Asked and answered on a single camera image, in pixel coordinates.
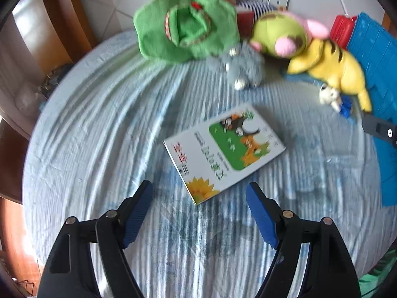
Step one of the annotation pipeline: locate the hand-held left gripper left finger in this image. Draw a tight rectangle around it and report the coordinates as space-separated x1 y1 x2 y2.
37 180 155 298

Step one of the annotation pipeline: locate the small blue toy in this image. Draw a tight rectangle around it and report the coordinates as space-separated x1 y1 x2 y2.
339 96 355 118

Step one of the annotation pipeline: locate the green and pink plush toy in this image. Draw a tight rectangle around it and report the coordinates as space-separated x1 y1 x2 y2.
250 10 330 58

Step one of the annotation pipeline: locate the yellow tiger plush toy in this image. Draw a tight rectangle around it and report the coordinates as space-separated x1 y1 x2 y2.
287 37 373 113

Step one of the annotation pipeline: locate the small white toy figure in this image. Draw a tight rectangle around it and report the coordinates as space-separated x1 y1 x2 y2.
319 84 343 112

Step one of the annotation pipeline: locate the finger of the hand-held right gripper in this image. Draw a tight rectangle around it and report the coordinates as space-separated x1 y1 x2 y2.
361 112 397 149

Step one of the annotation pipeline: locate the blue striped bed sheet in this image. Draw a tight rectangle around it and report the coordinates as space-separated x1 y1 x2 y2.
22 29 383 298

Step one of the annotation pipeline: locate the grey plush toy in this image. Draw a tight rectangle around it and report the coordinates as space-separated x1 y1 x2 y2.
207 42 265 91

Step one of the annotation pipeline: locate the striped cloth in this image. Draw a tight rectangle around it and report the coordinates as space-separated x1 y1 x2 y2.
236 0 276 17

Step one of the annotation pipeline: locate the red plastic box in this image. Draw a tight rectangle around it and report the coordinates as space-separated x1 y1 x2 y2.
329 15 358 48

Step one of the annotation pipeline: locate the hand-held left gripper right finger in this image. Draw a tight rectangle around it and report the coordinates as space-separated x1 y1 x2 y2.
246 182 362 298

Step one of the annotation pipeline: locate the wooden bed frame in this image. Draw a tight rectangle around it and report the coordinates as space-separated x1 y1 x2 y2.
0 0 100 286

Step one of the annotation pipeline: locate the white picture book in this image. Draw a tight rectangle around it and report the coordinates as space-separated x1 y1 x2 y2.
163 103 286 206

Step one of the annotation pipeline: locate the blue plastic crate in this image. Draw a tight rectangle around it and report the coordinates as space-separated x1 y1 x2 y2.
346 12 397 207

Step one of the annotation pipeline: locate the green cloth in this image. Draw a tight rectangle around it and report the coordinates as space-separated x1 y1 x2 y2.
357 259 397 298

